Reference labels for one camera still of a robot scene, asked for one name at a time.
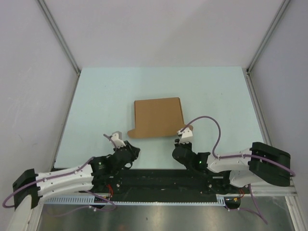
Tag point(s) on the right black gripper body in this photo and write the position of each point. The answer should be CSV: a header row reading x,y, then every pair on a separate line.
x,y
188,146

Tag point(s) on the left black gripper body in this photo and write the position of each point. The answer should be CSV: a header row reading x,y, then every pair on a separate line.
x,y
134,156

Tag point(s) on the brown cardboard box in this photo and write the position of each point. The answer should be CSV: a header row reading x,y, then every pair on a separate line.
x,y
157,118

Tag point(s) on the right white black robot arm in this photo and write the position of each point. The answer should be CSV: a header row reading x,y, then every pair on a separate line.
x,y
258,163

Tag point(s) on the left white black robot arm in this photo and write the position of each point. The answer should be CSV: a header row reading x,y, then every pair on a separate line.
x,y
94,173

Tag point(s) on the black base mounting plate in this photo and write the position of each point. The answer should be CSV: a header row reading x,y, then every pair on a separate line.
x,y
167,179

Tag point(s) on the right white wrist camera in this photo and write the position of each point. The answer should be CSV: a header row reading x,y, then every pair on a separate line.
x,y
185,136

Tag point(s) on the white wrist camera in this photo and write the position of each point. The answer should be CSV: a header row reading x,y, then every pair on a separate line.
x,y
116,140
185,136

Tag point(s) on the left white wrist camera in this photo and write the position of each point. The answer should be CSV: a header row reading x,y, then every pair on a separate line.
x,y
116,140

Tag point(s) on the grey slotted cable duct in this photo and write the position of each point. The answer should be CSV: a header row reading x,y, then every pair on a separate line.
x,y
203,200

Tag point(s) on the left aluminium frame post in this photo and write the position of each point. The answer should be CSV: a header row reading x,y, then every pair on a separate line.
x,y
58,35

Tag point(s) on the aluminium frame post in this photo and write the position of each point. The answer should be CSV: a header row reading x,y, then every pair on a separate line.
x,y
269,32
58,35

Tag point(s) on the right aluminium frame post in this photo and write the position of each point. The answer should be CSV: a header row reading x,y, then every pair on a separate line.
x,y
269,32

